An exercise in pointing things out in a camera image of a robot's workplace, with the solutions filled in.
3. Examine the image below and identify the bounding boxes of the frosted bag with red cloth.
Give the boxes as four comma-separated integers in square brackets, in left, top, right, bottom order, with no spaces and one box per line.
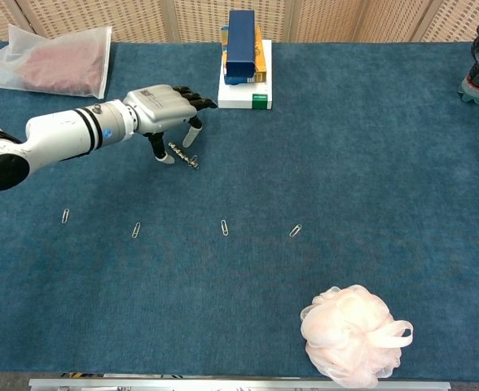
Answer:
[0,23,113,100]

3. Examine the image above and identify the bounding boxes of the green plastic bottle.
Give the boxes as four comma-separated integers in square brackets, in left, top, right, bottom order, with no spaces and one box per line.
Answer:
[457,77,479,106]

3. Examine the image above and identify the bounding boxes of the wicker folding screen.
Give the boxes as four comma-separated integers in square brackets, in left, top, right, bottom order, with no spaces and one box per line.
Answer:
[0,0,479,44]

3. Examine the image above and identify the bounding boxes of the silver bead chain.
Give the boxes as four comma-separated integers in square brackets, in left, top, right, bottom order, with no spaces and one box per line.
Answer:
[168,141,200,170]

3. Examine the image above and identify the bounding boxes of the blue felt table cloth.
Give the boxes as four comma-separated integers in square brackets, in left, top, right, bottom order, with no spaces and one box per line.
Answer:
[0,39,479,378]

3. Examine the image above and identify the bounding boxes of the dark blue long box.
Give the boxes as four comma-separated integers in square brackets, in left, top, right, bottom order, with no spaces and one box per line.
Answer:
[225,9,257,78]

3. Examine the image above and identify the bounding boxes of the pink mesh bath pouf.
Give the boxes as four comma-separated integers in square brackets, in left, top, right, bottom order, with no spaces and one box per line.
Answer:
[299,283,415,389]

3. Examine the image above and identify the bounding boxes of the white box with green label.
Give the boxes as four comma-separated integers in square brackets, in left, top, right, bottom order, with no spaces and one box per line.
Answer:
[217,38,274,111]

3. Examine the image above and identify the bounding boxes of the yellow orange box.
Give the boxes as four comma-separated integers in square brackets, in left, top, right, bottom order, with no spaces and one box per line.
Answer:
[247,26,268,84]

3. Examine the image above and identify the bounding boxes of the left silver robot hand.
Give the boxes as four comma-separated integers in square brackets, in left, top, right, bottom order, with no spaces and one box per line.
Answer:
[121,84,219,164]

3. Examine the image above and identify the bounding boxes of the aluminium profile rail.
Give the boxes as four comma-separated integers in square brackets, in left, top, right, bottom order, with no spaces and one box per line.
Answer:
[28,377,452,391]

